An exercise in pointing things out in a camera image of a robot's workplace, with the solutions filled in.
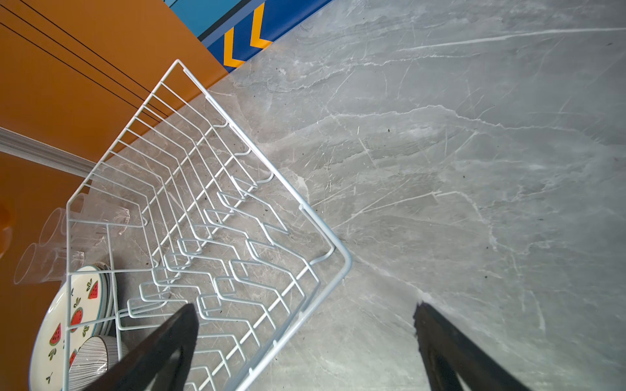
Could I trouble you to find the white plate red pattern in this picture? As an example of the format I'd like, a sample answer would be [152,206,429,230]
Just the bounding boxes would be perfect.
[29,266,106,390]

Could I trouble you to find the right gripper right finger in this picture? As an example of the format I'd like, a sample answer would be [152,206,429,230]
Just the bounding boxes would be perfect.
[413,301,528,390]

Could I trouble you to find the orange bowl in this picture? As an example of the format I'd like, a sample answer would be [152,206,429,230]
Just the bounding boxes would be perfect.
[0,205,14,257]

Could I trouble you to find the clear glass cup front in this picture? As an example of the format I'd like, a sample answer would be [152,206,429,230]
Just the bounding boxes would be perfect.
[13,243,86,284]

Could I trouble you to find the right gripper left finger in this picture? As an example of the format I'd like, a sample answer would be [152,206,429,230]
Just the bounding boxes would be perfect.
[86,303,199,390]

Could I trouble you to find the green rimmed white plate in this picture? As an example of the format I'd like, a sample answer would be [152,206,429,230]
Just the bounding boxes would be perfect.
[95,262,114,336]

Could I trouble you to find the white wire dish rack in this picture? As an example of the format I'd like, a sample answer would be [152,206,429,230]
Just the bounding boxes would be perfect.
[68,60,352,390]

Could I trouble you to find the clear glass cup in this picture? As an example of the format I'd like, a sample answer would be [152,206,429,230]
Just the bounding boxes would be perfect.
[37,193,130,250]
[13,243,86,284]

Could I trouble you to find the small white bowl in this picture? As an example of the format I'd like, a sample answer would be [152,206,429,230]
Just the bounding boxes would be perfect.
[68,336,129,390]

